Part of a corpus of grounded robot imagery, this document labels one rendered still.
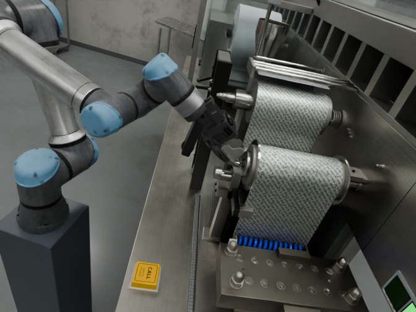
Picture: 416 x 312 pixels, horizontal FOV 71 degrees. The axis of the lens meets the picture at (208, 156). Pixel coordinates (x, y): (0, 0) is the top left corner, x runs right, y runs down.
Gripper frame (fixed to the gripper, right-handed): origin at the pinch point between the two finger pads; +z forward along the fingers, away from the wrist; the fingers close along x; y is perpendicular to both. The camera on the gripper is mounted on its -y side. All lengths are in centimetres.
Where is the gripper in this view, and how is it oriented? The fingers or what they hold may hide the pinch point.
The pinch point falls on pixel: (233, 163)
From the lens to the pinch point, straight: 84.4
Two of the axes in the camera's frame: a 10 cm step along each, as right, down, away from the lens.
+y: 7.8, -5.1, -3.6
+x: 0.1, -5.6, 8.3
